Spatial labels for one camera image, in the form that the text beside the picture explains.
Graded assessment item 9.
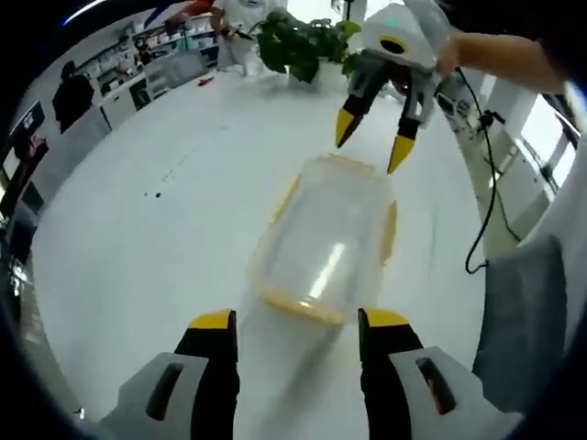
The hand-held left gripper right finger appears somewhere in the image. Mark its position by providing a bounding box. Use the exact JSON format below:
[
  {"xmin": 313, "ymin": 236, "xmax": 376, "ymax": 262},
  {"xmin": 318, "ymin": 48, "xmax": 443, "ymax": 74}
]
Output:
[{"xmin": 357, "ymin": 307, "xmax": 505, "ymax": 440}]

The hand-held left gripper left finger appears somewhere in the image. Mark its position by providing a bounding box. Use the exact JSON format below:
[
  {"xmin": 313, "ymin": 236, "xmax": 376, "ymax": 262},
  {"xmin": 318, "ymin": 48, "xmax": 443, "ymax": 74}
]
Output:
[{"xmin": 100, "ymin": 309, "xmax": 240, "ymax": 440}]

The clear container with yellow buckles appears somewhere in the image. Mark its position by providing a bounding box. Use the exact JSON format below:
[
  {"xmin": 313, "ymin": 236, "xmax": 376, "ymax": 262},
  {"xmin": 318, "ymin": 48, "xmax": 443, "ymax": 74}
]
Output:
[{"xmin": 247, "ymin": 154, "xmax": 399, "ymax": 326}]

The person's right hand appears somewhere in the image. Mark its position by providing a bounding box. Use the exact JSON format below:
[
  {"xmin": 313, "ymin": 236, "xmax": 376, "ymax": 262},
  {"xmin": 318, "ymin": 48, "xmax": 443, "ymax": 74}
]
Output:
[{"xmin": 435, "ymin": 34, "xmax": 465, "ymax": 77}]

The white plant pot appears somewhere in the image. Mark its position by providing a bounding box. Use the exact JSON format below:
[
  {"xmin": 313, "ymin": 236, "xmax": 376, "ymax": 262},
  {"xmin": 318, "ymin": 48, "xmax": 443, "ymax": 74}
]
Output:
[{"xmin": 316, "ymin": 59, "xmax": 350, "ymax": 88}]

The green potted plant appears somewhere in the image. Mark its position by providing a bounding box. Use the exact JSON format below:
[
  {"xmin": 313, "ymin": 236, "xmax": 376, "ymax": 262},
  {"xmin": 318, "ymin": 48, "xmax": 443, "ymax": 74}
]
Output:
[{"xmin": 254, "ymin": 9, "xmax": 363, "ymax": 84}]

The grey mesh office chair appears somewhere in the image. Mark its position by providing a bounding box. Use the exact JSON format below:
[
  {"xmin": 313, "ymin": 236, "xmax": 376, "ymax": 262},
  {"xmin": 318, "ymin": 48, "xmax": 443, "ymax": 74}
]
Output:
[{"xmin": 471, "ymin": 233, "xmax": 570, "ymax": 413}]

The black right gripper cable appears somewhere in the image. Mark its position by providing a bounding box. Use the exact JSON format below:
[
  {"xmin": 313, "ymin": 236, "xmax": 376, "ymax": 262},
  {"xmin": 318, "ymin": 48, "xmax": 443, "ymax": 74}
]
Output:
[{"xmin": 453, "ymin": 67, "xmax": 524, "ymax": 276}]

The wall screen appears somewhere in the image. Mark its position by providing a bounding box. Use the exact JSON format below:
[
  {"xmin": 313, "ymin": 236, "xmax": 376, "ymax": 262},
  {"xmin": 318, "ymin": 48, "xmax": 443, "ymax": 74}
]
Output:
[{"xmin": 8, "ymin": 100, "xmax": 45, "ymax": 138}]

